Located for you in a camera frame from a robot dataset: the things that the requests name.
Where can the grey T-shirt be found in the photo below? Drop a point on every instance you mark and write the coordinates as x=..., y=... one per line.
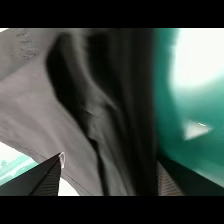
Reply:
x=100, y=110

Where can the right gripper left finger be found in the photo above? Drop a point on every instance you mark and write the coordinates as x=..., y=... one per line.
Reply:
x=42, y=180

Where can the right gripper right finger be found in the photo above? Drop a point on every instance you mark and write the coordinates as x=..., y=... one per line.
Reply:
x=180, y=182

